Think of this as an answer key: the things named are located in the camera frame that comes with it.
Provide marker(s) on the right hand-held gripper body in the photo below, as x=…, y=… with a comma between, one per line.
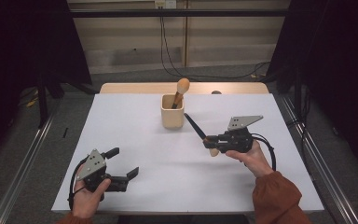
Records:
x=237, y=140

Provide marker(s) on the wooden table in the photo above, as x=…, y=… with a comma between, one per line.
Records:
x=130, y=88

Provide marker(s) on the cream square ceramic cup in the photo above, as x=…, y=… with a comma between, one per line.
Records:
x=171, y=118

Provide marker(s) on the person's right hand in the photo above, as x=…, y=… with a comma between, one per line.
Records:
x=254, y=161

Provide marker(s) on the white table sheet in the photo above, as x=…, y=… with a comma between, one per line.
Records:
x=174, y=174

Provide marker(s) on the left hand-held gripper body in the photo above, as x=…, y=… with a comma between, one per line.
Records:
x=93, y=165

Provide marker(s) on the white wall socket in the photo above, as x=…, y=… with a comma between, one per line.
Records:
x=165, y=3

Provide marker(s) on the small makeup brush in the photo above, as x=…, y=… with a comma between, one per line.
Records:
x=195, y=127

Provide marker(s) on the metal floor rail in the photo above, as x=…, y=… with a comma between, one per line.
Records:
x=320, y=168
x=21, y=174

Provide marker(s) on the person's left hand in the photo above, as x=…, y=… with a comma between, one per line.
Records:
x=85, y=202

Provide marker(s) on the black metal stand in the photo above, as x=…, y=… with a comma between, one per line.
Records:
x=298, y=96
x=42, y=99

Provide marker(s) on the small black floor item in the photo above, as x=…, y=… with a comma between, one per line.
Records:
x=65, y=132

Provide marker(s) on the yellowish vertical wall strip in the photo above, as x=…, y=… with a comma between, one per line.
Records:
x=185, y=34

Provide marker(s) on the dark horizontal rail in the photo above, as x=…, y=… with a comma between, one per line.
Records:
x=167, y=13

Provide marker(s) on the black curtain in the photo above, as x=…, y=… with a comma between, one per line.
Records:
x=21, y=62
x=338, y=62

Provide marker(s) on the large makeup brush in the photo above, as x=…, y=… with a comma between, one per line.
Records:
x=182, y=85

